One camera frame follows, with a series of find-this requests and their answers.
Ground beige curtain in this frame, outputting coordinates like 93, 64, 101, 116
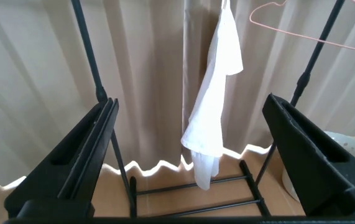
0, 0, 355, 187

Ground black clothes rack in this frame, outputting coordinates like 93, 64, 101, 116
70, 0, 346, 218

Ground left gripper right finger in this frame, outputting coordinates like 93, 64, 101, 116
262, 93, 355, 216

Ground white laundry basket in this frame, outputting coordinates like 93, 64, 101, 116
281, 130, 355, 203

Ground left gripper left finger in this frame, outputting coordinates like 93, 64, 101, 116
4, 98, 119, 219

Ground white printed shirt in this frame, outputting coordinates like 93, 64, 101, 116
180, 0, 244, 191

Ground pink clothes hanger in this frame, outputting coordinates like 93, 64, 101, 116
249, 0, 355, 55

